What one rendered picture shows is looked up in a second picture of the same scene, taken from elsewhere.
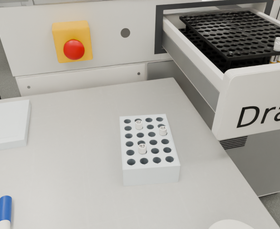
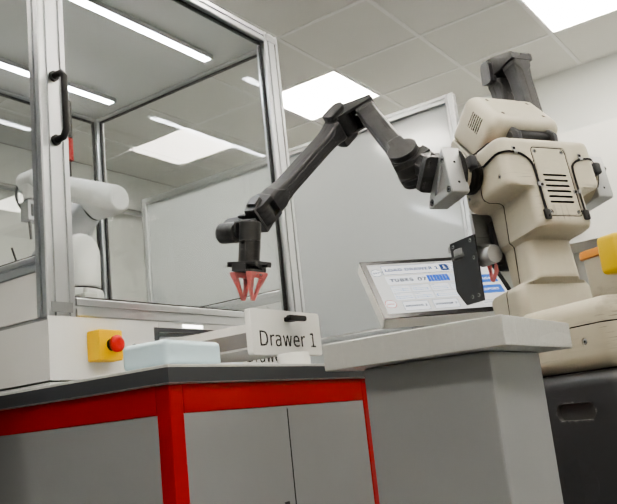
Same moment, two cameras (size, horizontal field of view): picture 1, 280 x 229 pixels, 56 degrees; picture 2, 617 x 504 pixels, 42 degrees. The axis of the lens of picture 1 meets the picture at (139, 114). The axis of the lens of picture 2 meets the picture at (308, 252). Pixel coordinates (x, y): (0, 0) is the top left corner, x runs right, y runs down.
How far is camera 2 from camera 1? 1.62 m
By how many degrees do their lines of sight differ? 64
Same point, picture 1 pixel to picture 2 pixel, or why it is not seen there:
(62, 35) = (105, 334)
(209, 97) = (235, 343)
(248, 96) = (259, 322)
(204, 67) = (223, 332)
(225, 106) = (251, 326)
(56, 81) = not seen: hidden behind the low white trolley
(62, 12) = (93, 324)
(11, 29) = (57, 333)
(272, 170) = not seen: outside the picture
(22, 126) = not seen: hidden behind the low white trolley
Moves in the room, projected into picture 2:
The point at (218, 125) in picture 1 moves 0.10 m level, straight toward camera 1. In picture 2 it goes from (251, 341) to (263, 336)
